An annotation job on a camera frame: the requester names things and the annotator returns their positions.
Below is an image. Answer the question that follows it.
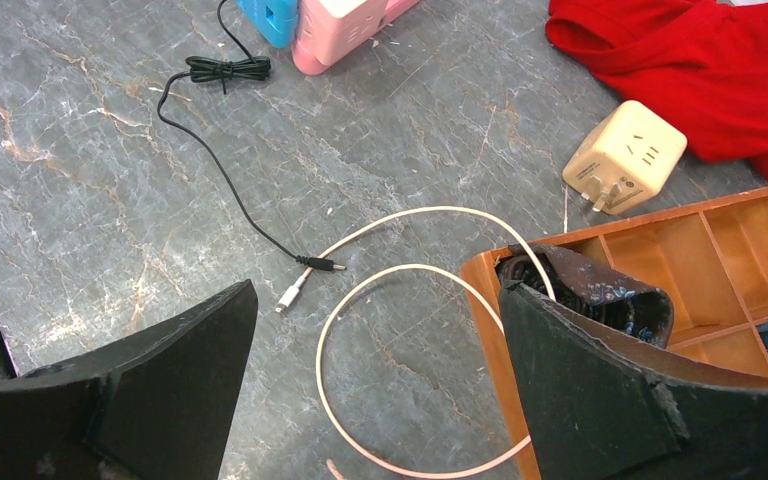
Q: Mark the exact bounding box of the beige cube plug adapter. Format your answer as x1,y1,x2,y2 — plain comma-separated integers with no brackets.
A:
562,100,687,215

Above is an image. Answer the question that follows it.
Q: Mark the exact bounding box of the pink power strip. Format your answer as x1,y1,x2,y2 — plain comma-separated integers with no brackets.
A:
291,0,418,76

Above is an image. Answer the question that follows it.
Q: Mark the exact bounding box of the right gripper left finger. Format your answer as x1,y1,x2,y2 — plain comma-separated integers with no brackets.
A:
0,280,259,479

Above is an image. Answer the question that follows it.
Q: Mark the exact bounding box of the red cloth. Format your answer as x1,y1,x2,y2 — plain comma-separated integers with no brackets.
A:
545,1,768,181

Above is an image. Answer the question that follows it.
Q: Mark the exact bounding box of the black thin cable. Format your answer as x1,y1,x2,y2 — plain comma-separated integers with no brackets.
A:
156,0,348,273

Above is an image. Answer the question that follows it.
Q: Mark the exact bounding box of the black bundled cable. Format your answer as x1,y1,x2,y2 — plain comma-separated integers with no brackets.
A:
495,243,675,350

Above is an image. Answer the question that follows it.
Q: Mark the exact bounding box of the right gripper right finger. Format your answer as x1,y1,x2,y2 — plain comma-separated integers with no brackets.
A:
499,282,768,479

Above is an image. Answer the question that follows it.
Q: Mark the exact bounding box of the orange compartment tray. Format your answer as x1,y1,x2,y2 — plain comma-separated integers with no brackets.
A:
461,187,768,479

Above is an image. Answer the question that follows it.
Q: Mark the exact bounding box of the pink charging cable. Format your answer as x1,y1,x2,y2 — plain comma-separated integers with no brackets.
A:
275,205,558,480

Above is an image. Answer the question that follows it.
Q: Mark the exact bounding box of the blue plug adapter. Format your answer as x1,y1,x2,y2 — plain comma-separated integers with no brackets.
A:
237,0,299,49

